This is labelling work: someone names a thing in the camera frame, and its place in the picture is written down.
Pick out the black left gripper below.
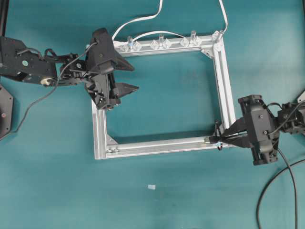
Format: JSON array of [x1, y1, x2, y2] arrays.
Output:
[[84, 47, 139, 110]]

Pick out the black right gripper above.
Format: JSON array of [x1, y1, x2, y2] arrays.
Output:
[[223, 95, 278, 166]]

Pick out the black USB cable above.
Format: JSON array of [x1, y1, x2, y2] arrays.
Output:
[[204, 133, 300, 229]]

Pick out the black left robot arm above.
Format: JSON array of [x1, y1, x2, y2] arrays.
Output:
[[0, 36, 139, 110]]

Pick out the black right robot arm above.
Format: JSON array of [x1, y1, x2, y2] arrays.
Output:
[[220, 95, 305, 166]]

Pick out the black zip tie loop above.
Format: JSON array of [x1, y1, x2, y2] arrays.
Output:
[[214, 120, 223, 151]]

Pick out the small clear plastic piece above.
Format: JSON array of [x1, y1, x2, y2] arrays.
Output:
[[147, 185, 156, 190]]

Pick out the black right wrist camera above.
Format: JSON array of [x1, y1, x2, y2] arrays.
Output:
[[244, 104, 275, 155]]

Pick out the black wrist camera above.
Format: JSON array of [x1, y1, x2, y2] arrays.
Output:
[[244, 104, 275, 155], [86, 28, 116, 74]]

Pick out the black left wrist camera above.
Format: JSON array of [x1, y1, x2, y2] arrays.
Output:
[[86, 28, 116, 74]]

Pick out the white flat cable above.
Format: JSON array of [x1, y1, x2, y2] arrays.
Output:
[[112, 0, 230, 47]]

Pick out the grey left camera cable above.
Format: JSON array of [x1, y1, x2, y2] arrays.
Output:
[[0, 42, 98, 139]]

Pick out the black loose cable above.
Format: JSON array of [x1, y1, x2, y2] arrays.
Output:
[[256, 159, 305, 229]]

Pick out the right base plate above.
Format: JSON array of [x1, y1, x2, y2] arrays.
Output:
[[297, 91, 305, 103]]

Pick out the square aluminium extrusion frame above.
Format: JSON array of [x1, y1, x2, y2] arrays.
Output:
[[92, 31, 236, 160]]

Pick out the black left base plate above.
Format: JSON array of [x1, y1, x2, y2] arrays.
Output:
[[0, 84, 14, 140]]

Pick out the black vertical frame post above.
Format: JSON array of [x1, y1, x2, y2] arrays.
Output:
[[0, 0, 10, 36]]

